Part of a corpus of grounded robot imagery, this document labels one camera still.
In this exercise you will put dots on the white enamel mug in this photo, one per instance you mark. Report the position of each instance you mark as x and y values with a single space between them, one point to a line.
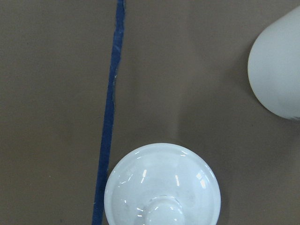
274 66

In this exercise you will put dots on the white mug lid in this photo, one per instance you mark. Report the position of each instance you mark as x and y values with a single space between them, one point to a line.
162 184

